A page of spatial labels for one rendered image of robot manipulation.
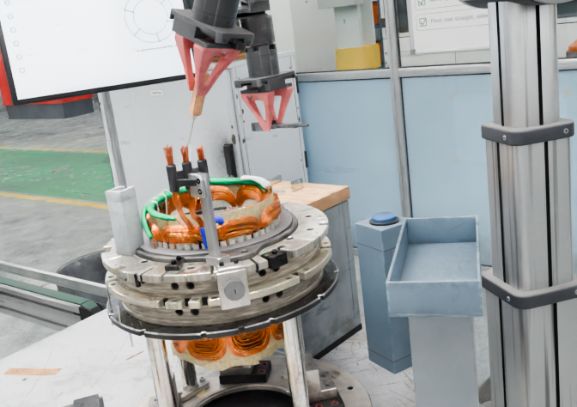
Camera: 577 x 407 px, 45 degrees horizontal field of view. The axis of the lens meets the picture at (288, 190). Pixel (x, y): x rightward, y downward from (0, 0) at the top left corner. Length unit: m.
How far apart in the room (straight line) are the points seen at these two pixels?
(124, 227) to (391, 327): 0.48
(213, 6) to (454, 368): 0.56
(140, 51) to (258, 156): 1.42
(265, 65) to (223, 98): 1.99
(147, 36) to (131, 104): 1.71
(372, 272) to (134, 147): 2.74
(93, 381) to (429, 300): 0.73
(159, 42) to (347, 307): 1.03
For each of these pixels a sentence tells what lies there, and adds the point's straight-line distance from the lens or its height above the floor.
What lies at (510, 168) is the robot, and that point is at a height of 1.12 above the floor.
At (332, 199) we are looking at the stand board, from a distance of 1.25.
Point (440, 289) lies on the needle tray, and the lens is 0.84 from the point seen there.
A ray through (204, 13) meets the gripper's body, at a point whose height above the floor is 1.39.
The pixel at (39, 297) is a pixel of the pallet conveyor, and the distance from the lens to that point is 1.95.
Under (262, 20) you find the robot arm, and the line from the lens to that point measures 1.26.
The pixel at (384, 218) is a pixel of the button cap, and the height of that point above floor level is 1.04.
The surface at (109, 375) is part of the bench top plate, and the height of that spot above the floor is 0.78.
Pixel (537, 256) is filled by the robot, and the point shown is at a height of 0.98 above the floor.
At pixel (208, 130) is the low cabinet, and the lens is 3.36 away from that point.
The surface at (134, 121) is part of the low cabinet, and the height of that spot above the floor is 0.94.
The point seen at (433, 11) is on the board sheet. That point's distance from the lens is 3.22.
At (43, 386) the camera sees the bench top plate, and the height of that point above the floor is 0.78.
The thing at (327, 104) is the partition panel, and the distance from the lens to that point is 3.63.
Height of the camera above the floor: 1.38
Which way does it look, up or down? 14 degrees down
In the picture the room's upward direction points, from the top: 7 degrees counter-clockwise
